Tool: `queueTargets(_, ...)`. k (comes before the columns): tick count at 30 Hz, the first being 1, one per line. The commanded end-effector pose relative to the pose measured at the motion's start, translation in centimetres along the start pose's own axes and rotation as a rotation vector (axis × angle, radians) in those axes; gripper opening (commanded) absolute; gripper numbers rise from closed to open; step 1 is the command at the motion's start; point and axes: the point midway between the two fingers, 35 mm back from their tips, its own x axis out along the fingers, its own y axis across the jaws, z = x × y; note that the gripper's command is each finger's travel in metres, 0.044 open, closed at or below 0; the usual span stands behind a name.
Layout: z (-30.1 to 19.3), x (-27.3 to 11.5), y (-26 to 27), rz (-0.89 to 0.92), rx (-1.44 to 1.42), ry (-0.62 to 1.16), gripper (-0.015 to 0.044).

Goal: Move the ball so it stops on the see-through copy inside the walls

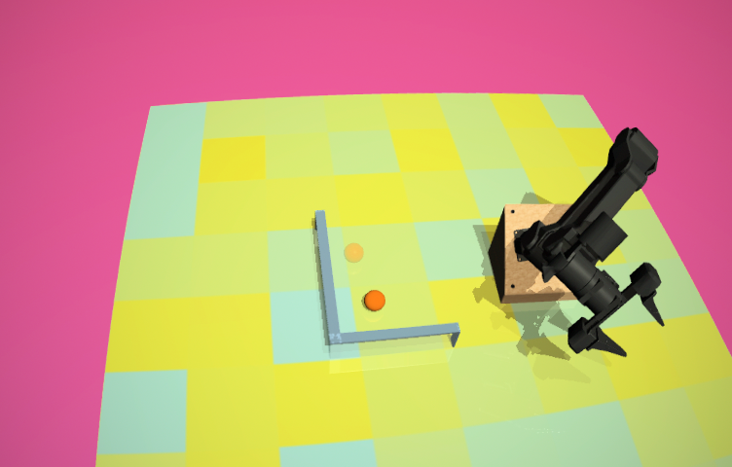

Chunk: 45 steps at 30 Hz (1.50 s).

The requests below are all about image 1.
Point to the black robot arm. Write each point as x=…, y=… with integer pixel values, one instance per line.
x=586, y=233

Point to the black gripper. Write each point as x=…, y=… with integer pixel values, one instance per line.
x=603, y=299

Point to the low clear l-shaped wall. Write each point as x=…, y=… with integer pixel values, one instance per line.
x=371, y=348

